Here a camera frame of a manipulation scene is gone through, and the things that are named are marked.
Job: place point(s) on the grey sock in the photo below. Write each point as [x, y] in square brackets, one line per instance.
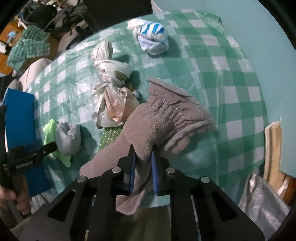
[68, 138]

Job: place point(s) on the green checkered cloth on box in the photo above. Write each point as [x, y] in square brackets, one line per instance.
[33, 43]

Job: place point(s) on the black office chair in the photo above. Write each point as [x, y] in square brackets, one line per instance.
[54, 21]

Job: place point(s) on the left hand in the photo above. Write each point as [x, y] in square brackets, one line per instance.
[22, 199]

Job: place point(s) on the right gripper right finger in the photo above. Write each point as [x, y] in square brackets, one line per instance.
[159, 165]

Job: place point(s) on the black cabinet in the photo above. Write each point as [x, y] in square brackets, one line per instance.
[110, 12]

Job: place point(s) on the blue striped white plastic bag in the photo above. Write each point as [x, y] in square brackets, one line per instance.
[150, 35]

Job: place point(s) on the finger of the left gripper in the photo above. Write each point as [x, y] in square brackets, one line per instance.
[19, 160]

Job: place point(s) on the grey fleece cloth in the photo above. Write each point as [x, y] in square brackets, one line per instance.
[168, 119]

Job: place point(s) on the light green cloth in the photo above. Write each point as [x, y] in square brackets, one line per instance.
[49, 130]

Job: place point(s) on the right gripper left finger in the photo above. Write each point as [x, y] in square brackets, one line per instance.
[128, 167]

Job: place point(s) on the silver plastic bag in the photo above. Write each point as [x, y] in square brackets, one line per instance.
[263, 205]

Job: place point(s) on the bed with grey sheet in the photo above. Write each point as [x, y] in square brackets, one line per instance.
[30, 74]

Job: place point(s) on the wooden boards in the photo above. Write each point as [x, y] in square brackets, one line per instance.
[282, 183]

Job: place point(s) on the green checkered tablecloth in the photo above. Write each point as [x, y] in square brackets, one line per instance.
[200, 103]

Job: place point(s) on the green glitter cloth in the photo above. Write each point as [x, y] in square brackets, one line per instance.
[110, 134]

